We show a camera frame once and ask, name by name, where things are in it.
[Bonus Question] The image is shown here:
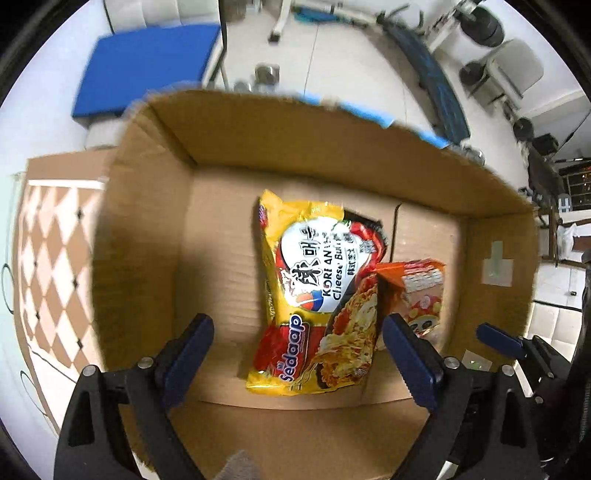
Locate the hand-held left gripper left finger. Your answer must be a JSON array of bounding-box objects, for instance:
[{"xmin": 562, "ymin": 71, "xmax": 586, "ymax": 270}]
[{"xmin": 55, "ymin": 313, "xmax": 216, "ymax": 480}]

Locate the white exercise machine frame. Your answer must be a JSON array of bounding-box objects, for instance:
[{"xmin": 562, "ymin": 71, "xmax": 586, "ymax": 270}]
[{"xmin": 268, "ymin": 0, "xmax": 386, "ymax": 44}]

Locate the printed cardboard box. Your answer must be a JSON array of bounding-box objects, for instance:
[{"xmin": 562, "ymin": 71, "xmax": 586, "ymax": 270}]
[{"xmin": 92, "ymin": 89, "xmax": 540, "ymax": 480}]

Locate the blue padded mat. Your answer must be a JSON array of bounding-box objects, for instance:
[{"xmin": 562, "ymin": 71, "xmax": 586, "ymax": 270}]
[{"xmin": 71, "ymin": 24, "xmax": 222, "ymax": 121}]

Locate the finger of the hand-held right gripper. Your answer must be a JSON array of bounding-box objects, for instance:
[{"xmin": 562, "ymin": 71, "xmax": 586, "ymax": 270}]
[{"xmin": 477, "ymin": 323, "xmax": 573, "ymax": 395}]

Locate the metal dumbbell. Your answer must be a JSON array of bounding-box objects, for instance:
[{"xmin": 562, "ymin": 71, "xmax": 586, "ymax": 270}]
[{"xmin": 235, "ymin": 62, "xmax": 281, "ymax": 93}]

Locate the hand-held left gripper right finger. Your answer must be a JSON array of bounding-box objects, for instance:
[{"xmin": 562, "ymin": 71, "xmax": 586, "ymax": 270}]
[{"xmin": 381, "ymin": 313, "xmax": 542, "ymax": 480}]

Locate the checkered printed tablecloth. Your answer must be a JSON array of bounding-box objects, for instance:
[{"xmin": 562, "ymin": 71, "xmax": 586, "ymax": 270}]
[{"xmin": 10, "ymin": 148, "xmax": 121, "ymax": 430}]

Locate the yellow instant noodle packet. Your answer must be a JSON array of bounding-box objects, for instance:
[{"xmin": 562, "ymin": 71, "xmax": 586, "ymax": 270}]
[{"xmin": 246, "ymin": 189, "xmax": 387, "ymax": 398}]

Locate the orange snack packet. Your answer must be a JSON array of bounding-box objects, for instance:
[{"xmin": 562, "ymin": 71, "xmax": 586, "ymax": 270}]
[{"xmin": 373, "ymin": 260, "xmax": 448, "ymax": 352}]

